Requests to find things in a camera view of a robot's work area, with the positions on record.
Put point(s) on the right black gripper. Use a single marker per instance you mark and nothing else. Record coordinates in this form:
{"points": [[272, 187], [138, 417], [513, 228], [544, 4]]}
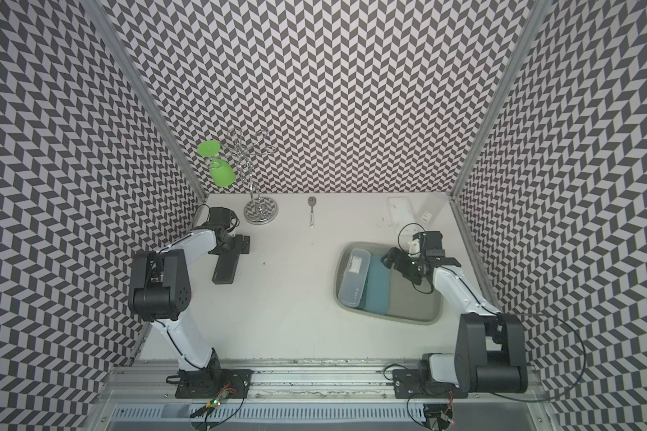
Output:
{"points": [[400, 264]]}

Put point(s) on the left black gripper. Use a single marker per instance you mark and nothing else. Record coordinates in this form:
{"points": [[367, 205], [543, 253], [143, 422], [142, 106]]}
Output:
{"points": [[237, 248]]}

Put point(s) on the white pencil case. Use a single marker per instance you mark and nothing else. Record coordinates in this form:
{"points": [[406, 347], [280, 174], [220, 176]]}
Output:
{"points": [[402, 216]]}

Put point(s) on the black pencil case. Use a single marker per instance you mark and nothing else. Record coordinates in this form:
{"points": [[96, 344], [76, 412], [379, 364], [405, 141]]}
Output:
{"points": [[226, 267]]}

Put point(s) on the light blue ribbed pencil case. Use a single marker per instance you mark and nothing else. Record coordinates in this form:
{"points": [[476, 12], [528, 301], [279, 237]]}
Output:
{"points": [[377, 286]]}

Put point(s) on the grey-green plastic storage box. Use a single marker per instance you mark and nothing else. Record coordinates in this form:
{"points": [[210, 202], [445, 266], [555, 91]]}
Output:
{"points": [[408, 303]]}

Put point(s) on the clear frosted pencil case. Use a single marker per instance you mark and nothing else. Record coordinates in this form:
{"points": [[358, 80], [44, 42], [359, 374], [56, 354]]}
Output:
{"points": [[353, 280]]}

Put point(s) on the dark green pencil case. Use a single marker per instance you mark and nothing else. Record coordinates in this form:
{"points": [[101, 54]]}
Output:
{"points": [[365, 305]]}

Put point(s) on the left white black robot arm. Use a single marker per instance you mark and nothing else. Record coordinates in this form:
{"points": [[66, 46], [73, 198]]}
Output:
{"points": [[160, 288]]}

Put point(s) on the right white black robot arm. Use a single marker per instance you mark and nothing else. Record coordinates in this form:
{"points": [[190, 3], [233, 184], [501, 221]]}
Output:
{"points": [[490, 353]]}

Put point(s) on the chrome cup holder stand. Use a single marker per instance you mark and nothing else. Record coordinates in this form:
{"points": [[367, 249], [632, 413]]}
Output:
{"points": [[259, 210]]}

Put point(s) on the green plastic goblet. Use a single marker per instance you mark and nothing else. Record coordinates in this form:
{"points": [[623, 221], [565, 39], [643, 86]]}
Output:
{"points": [[221, 171]]}

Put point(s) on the metal spoon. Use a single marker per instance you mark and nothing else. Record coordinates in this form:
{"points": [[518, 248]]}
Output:
{"points": [[312, 204]]}

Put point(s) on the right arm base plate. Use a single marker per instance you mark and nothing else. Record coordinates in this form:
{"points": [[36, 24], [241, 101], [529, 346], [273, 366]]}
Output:
{"points": [[407, 382]]}

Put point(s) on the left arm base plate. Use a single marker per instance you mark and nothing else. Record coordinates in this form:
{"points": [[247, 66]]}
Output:
{"points": [[206, 384]]}

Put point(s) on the aluminium rail frame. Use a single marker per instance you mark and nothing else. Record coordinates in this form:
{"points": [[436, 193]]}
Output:
{"points": [[321, 394]]}

